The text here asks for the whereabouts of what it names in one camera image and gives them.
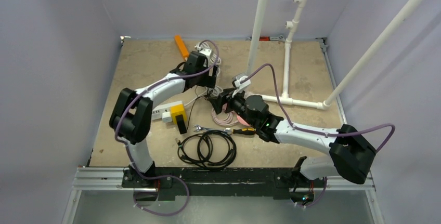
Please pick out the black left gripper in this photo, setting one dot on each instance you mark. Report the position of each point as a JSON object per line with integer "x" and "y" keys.
{"x": 209, "y": 80}

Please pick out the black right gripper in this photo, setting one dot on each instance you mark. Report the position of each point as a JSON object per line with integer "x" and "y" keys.
{"x": 223, "y": 101}

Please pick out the orange power strip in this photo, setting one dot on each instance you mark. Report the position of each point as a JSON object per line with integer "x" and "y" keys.
{"x": 181, "y": 47}

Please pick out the black power adapter brick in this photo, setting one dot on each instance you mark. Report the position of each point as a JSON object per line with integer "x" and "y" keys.
{"x": 181, "y": 124}

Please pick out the yellow cube power socket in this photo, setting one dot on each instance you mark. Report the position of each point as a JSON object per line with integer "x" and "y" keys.
{"x": 177, "y": 110}

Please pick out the white power strip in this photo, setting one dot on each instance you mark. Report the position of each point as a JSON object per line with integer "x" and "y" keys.
{"x": 157, "y": 111}

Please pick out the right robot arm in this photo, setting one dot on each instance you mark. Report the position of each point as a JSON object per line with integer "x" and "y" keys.
{"x": 346, "y": 152}

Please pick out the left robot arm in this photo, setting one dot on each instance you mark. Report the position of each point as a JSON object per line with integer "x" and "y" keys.
{"x": 132, "y": 114}

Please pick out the small white plug adapter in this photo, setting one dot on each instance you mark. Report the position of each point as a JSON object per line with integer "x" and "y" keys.
{"x": 166, "y": 117}

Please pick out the silver open end wrench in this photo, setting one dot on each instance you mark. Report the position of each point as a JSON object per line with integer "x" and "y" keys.
{"x": 198, "y": 128}

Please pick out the red clamp at table edge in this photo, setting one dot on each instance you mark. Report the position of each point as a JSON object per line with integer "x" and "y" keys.
{"x": 264, "y": 38}

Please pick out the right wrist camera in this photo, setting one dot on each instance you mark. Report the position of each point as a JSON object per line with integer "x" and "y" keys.
{"x": 240, "y": 82}

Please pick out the yellow black handled screwdriver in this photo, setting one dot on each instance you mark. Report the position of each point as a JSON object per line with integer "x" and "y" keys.
{"x": 244, "y": 131}

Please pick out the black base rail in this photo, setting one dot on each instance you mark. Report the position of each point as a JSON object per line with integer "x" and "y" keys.
{"x": 277, "y": 183}

